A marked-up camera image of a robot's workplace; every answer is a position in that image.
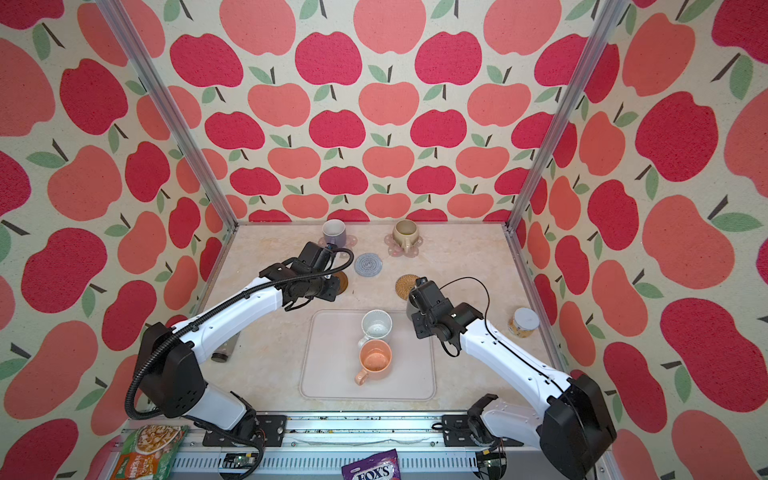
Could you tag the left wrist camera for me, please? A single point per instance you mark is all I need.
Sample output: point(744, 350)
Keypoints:
point(313, 259)

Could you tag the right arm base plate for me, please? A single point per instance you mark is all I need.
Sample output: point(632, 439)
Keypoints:
point(456, 431)

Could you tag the purple Fox's candy bag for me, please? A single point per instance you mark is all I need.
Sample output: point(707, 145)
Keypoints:
point(379, 466)

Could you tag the aluminium front rail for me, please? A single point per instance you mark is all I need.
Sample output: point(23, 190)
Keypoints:
point(317, 444)

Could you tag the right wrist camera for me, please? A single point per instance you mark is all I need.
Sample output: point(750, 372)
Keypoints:
point(426, 295)

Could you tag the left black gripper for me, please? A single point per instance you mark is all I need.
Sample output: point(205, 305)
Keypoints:
point(332, 294)

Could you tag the grey spice bottle lying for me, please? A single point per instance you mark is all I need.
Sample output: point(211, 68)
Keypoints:
point(223, 353)

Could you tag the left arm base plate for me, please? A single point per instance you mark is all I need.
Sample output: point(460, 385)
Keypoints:
point(268, 431)

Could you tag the white plastic tray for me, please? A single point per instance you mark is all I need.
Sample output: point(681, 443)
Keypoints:
point(332, 360)

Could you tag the green snack bag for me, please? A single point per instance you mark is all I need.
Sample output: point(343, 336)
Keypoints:
point(149, 452)

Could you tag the beige mug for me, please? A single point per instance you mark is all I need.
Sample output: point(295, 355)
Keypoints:
point(406, 236)

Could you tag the grey round woven coaster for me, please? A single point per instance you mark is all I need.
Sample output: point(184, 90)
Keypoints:
point(368, 265)

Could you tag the orange mug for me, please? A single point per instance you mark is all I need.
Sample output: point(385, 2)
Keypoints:
point(375, 359)

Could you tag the tan round rattan coaster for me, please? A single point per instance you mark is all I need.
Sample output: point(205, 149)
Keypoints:
point(404, 285)

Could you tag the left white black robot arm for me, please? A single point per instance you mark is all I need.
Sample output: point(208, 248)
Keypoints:
point(167, 379)

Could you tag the right aluminium frame post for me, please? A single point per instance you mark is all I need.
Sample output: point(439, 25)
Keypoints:
point(604, 26)

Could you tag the brown round wooden coaster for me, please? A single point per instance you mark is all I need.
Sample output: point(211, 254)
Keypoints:
point(343, 281)

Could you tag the aluminium frame post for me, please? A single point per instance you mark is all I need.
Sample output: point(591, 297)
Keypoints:
point(604, 26)
point(130, 41)

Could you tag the left aluminium frame post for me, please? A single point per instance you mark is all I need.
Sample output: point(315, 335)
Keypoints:
point(130, 41)

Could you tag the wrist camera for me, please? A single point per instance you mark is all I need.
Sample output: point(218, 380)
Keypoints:
point(313, 259)
point(426, 295)

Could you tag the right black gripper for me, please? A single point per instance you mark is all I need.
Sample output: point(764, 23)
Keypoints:
point(418, 330)

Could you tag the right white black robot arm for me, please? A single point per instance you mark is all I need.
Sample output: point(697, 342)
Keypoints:
point(570, 424)

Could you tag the white lid glass jar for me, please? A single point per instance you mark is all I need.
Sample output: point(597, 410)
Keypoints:
point(524, 322)

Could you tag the white mug purple handle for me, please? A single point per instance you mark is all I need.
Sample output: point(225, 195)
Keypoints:
point(334, 232)

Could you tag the pink flower coaster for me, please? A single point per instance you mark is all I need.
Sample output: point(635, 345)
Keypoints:
point(351, 241)
point(395, 250)

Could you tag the dark grey mug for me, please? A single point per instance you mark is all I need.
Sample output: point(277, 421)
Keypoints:
point(410, 310)

